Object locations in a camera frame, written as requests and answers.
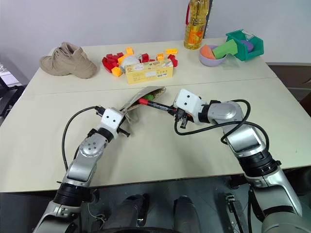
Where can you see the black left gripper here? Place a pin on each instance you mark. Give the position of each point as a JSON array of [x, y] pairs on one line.
[[100, 111]]

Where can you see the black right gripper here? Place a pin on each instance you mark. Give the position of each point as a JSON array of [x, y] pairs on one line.
[[185, 119]]

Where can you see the red capped black marker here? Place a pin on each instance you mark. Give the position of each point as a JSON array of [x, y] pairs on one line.
[[158, 105]]

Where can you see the grid pattern fabric pouch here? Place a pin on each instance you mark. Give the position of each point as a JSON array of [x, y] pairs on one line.
[[143, 93]]

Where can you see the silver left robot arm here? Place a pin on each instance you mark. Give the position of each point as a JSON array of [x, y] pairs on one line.
[[82, 160]]

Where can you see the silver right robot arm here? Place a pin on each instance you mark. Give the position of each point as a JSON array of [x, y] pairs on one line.
[[250, 138]]

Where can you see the green highlighter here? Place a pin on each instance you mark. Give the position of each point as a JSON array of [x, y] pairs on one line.
[[148, 96]]

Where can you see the yellow printed cardboard box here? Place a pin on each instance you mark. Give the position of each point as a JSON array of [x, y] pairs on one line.
[[149, 72]]

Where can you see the yellow building block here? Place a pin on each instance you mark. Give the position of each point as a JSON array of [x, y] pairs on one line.
[[129, 51], [171, 51], [160, 56], [116, 71]]

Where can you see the purple bowl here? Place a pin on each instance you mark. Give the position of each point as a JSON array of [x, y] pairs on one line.
[[211, 60]]

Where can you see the white crumpled plastic bag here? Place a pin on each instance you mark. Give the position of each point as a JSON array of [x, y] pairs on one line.
[[131, 59]]

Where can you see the orange foam wedge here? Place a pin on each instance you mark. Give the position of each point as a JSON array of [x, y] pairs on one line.
[[207, 52]]

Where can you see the red building block pile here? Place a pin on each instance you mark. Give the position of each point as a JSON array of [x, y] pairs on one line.
[[109, 62]]

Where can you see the orange building block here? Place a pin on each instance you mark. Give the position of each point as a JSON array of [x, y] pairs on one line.
[[121, 59]]

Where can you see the clear plastic bag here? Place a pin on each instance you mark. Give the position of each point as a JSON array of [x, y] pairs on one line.
[[230, 62]]

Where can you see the dark rounded robot leg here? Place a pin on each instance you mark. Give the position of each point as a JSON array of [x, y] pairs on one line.
[[185, 213], [131, 213]]

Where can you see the green foam block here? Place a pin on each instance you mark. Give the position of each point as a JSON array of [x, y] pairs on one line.
[[224, 48]]

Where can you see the yellow cooking oil bottle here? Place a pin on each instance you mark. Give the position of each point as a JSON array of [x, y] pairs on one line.
[[195, 26]]

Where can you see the beige suede shoe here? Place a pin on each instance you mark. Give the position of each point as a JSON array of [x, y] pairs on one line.
[[69, 60]]

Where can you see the green plastic storage bin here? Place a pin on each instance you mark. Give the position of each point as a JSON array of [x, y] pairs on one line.
[[250, 49]]

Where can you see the purple foam cylinder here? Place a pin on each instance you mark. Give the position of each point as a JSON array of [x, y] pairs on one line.
[[248, 45]]

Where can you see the dark metal side furniture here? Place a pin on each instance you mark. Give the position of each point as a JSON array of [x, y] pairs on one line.
[[9, 92]]

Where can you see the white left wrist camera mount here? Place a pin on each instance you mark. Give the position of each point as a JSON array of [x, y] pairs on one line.
[[111, 119]]

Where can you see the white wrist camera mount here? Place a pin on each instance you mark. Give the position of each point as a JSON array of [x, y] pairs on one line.
[[111, 119], [188, 100]]

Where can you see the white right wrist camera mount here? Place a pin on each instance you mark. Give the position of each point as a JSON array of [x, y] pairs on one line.
[[188, 100]]

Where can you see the black floor bracket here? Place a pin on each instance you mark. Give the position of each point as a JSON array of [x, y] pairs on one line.
[[234, 211]]

